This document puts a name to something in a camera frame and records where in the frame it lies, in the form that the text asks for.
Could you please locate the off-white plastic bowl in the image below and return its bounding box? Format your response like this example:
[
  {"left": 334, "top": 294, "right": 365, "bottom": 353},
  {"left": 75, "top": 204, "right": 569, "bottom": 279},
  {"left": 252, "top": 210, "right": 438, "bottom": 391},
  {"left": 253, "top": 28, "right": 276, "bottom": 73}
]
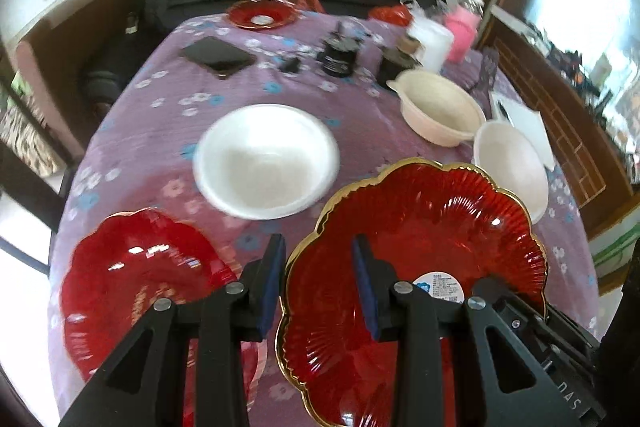
[{"left": 473, "top": 121, "right": 550, "bottom": 225}]

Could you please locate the white plastic bowl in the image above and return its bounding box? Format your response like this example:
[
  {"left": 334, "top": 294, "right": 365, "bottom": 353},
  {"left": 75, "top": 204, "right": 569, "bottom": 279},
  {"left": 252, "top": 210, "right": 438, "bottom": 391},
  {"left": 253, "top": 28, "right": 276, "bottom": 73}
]
[{"left": 193, "top": 104, "right": 341, "bottom": 222}]

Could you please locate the large gold-rimmed red plate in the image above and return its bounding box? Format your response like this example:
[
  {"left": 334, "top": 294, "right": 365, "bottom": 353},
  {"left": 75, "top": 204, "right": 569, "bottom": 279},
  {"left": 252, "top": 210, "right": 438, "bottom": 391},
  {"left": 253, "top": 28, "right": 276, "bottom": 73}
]
[{"left": 276, "top": 159, "right": 549, "bottom": 427}]

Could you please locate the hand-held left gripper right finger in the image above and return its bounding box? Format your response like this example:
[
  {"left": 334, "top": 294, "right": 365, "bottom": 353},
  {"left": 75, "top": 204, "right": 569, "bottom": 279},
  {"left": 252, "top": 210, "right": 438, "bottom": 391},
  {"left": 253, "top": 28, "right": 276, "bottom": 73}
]
[{"left": 351, "top": 236, "right": 583, "bottom": 427}]

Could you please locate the dark jar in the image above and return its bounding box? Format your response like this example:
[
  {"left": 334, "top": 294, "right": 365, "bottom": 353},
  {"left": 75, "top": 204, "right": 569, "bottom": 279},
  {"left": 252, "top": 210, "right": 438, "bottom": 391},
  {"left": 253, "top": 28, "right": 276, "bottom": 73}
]
[{"left": 377, "top": 38, "right": 421, "bottom": 88}]

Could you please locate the small red glass plate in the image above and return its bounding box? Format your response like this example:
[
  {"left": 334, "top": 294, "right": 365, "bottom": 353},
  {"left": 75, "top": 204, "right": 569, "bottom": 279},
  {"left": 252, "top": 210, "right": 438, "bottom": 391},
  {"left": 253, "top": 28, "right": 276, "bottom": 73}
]
[{"left": 226, "top": 0, "right": 297, "bottom": 30}]

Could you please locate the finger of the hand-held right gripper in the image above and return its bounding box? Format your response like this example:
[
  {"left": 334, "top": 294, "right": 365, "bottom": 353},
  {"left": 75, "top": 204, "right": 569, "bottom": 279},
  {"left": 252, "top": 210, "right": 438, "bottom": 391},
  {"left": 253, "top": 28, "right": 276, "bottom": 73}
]
[{"left": 472, "top": 277, "right": 512, "bottom": 303}]

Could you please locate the dark wooden chair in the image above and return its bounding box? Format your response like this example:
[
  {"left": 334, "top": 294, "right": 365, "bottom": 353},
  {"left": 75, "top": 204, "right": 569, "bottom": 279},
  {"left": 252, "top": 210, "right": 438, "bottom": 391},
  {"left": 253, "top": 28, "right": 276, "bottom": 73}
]
[{"left": 0, "top": 139, "right": 76, "bottom": 278}]

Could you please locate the black smartphone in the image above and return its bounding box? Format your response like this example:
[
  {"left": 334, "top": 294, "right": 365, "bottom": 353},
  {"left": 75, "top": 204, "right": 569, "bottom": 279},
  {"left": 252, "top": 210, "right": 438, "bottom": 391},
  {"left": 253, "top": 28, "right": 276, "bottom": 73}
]
[{"left": 180, "top": 36, "right": 257, "bottom": 79}]

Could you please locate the white plastic cup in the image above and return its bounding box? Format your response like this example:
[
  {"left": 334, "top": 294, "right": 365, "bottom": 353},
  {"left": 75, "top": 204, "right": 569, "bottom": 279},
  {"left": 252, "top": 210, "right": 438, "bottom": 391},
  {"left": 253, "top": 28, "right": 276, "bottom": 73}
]
[{"left": 410, "top": 14, "right": 455, "bottom": 72}]

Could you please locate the floral seat cushion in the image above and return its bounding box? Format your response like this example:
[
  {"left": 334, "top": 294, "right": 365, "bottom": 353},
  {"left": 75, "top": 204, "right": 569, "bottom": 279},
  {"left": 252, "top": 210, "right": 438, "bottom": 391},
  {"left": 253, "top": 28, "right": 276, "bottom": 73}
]
[{"left": 0, "top": 102, "right": 63, "bottom": 178}]

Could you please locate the purple floral tablecloth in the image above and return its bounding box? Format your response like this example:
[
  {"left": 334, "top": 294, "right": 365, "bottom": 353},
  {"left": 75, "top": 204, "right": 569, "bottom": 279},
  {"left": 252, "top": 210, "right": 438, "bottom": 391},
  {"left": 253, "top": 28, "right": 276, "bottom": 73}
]
[{"left": 50, "top": 12, "right": 601, "bottom": 427}]

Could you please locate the white notepad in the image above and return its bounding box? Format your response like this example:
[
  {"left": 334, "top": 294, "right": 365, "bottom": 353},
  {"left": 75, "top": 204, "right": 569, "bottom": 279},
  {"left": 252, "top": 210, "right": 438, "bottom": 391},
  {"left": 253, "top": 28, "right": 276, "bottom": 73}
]
[{"left": 490, "top": 91, "right": 557, "bottom": 170}]

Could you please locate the pink bottle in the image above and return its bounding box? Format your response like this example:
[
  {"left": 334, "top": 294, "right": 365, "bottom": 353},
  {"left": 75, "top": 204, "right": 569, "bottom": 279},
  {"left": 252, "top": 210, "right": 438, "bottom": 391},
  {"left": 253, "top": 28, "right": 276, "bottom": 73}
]
[{"left": 445, "top": 0, "right": 483, "bottom": 64}]

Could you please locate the black cylindrical jar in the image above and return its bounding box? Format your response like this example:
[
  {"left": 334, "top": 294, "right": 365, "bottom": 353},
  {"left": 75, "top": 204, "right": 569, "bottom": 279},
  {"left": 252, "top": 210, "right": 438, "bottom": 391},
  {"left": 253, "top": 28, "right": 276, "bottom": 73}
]
[{"left": 317, "top": 23, "right": 362, "bottom": 78}]

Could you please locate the cream bowl with lip handles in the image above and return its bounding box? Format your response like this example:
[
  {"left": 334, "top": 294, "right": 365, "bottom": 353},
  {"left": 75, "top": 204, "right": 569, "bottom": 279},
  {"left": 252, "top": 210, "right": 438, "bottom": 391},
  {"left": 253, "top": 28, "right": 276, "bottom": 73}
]
[{"left": 387, "top": 69, "right": 487, "bottom": 146}]

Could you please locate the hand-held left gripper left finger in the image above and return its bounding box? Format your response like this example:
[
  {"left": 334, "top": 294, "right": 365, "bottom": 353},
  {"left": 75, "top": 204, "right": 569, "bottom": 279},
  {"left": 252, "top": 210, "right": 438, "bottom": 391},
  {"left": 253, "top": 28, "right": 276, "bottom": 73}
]
[{"left": 60, "top": 234, "right": 287, "bottom": 427}]

